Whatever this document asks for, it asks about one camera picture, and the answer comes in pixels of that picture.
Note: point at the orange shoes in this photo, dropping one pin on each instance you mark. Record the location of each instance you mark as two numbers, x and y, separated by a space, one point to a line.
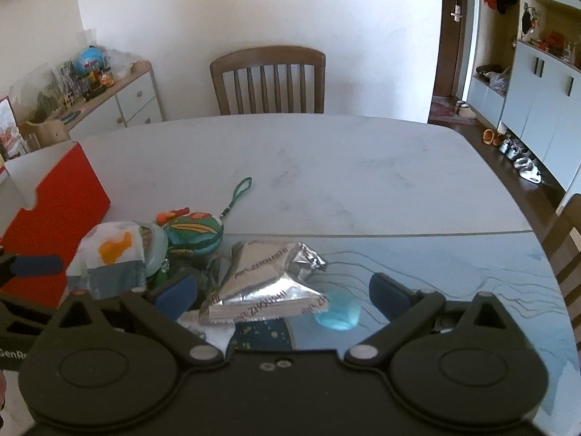
492 137

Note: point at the white cloth with orange print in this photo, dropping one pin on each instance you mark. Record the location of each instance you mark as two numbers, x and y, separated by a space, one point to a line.
109 254

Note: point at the white sideboard cabinet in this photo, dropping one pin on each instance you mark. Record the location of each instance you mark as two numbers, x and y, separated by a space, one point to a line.
136 100

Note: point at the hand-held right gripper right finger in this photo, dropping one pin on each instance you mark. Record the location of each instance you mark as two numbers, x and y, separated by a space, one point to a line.
386 295

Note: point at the blue round coaster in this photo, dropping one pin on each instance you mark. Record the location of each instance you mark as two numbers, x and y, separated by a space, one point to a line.
69 116

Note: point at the dark bowl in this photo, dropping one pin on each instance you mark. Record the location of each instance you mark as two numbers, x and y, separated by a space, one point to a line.
486 69

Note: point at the red printed bag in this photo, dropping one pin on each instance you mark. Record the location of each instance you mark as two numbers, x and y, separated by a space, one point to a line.
10 129

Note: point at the pale blue wall cabinet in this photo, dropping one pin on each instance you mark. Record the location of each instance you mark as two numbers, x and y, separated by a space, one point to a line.
540 100

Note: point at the silver foil packet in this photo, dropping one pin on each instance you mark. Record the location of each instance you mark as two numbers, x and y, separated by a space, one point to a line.
258 281

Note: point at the row of white sneakers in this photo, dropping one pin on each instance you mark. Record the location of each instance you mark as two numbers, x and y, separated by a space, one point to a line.
522 163

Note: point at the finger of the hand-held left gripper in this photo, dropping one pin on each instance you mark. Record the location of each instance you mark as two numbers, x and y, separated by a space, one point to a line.
36 266

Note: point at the clear plastic bag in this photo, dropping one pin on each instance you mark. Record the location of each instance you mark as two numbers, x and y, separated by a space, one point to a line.
120 61

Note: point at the red cardboard box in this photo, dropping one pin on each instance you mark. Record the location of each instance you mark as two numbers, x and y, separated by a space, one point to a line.
63 200

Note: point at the brown wooden chair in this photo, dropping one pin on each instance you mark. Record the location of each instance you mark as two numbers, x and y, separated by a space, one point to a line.
268 61
565 245

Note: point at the grey plastic bag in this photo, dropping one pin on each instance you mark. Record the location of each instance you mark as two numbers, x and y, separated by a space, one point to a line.
499 81

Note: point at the brown door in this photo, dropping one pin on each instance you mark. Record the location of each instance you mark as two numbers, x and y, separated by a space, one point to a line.
449 63

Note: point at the reddish doormat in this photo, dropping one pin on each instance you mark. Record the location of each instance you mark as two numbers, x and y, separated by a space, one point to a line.
442 111

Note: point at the beige wooden box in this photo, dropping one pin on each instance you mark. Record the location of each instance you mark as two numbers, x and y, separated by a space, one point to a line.
50 131

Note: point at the light blue round object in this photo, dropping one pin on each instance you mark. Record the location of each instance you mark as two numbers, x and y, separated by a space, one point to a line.
338 313

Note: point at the white slippers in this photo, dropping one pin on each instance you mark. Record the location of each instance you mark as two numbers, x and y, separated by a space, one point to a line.
464 109

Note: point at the pale green packet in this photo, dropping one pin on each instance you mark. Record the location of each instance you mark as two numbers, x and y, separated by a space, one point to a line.
155 247

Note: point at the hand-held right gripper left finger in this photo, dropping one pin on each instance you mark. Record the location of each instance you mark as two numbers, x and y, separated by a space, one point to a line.
174 295

